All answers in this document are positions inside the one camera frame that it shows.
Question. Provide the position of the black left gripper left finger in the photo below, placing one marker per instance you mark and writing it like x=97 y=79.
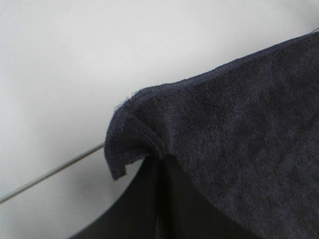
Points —
x=134 y=214

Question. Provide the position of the dark grey towel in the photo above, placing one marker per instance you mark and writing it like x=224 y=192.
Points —
x=247 y=134

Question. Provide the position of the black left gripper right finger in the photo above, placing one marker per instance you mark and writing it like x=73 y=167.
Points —
x=187 y=214

